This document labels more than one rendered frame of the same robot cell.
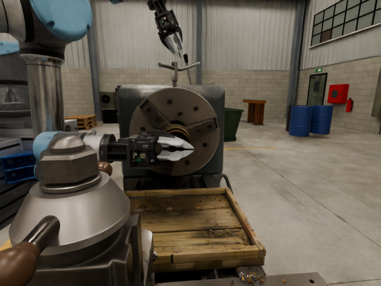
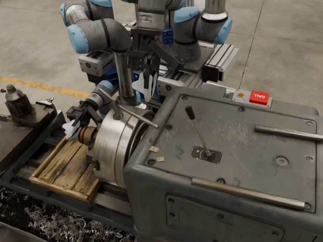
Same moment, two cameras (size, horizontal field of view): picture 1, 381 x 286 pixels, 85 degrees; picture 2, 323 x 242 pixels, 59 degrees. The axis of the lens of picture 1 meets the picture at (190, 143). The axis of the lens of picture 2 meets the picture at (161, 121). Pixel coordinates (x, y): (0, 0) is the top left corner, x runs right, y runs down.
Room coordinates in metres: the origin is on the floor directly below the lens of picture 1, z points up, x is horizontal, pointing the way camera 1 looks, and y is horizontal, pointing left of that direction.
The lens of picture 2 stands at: (1.26, -0.54, 1.92)
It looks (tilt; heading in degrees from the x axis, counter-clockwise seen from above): 43 degrees down; 119
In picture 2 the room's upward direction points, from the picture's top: 4 degrees counter-clockwise
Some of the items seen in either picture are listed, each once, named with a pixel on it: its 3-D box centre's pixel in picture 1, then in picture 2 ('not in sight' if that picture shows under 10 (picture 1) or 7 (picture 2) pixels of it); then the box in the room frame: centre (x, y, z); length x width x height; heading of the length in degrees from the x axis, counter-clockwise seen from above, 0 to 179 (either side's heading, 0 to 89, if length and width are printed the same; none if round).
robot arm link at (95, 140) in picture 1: (98, 147); (93, 102); (0.49, 0.22, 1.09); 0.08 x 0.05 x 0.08; 4
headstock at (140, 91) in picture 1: (171, 122); (227, 172); (1.17, 0.11, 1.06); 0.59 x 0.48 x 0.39; 5
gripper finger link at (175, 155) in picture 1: (175, 156); (70, 132); (0.50, 0.04, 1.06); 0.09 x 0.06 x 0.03; 94
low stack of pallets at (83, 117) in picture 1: (81, 122); not in sight; (7.87, 4.12, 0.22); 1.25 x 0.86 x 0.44; 9
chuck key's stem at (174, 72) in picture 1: (174, 79); (117, 110); (0.76, 0.06, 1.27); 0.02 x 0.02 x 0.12
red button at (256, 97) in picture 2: not in sight; (258, 98); (1.20, 0.32, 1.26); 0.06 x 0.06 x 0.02; 5
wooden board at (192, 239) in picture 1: (177, 219); (80, 159); (0.50, 0.04, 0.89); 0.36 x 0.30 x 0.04; 95
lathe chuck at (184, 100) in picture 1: (174, 131); (124, 145); (0.76, 0.06, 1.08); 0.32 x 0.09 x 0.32; 95
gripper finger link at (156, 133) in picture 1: (157, 139); (78, 120); (0.52, 0.08, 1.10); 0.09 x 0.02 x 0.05; 94
